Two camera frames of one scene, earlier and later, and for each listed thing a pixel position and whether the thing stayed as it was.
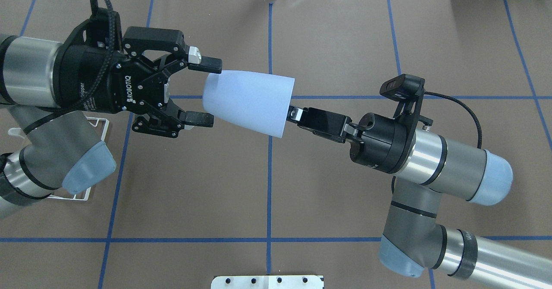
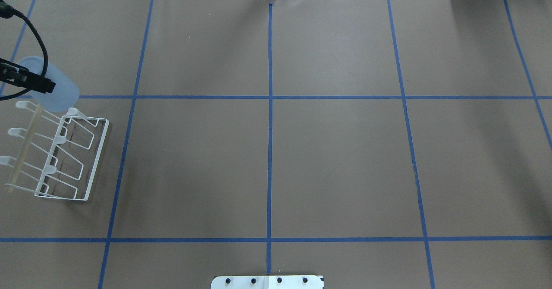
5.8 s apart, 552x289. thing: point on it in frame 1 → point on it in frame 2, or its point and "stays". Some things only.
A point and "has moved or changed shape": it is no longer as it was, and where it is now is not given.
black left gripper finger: [197, 62] → [19, 76]
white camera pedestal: [268, 282] stays
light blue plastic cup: [257, 102] has moved or changed shape
